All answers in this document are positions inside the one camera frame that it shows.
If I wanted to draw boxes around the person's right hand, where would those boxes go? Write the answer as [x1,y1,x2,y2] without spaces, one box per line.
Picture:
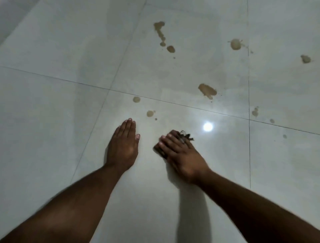
[158,130,212,186]

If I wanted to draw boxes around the brown spill stains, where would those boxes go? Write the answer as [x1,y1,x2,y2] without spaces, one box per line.
[132,21,312,140]

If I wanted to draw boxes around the dark cleaning rag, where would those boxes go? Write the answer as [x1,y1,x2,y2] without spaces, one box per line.
[153,130,194,160]

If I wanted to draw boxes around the person's left forearm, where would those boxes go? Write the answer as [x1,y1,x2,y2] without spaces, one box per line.
[0,164,126,243]

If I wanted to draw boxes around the person's right forearm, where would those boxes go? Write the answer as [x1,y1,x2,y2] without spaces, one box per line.
[197,169,320,243]

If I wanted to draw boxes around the person's left hand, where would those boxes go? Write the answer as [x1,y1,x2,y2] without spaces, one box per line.
[104,118,141,174]

